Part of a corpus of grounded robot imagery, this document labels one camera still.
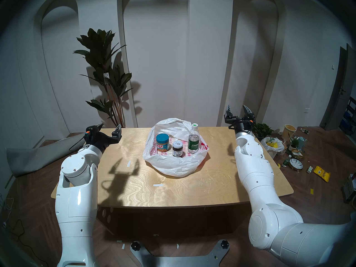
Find beige flower pot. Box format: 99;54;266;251
282;124;297;142

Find grey rolled mat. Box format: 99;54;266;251
6;129;98;177

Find water bottle green label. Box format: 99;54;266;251
188;123;200;154

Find thin black floor cable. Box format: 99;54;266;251
0;191;48;265

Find light wooden table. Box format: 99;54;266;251
51;127;294;209

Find yellow snack packet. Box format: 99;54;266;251
313;166;331;182

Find dark jam jar white lid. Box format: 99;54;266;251
172;140;183;158

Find dark shelf blue crates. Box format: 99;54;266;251
340;97;356;136

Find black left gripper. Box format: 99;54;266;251
84;123;123;156

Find white plastic bag red print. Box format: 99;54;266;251
143;118;209;178

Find cardboard box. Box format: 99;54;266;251
342;173;356;200

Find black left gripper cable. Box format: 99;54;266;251
69;136;87;152

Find small green bushy plant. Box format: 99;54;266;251
252;122;274;140

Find tall dark leafy plant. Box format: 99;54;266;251
73;28;134;128

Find grey metal robot base plate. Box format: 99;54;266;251
130;239;230;267

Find dark grey door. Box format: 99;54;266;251
320;43;356;130

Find white bin bag yellow contents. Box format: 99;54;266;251
261;137;285;158

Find peanut butter jar blue lid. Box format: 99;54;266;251
156;133;170;153

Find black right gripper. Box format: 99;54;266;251
224;104;256;134

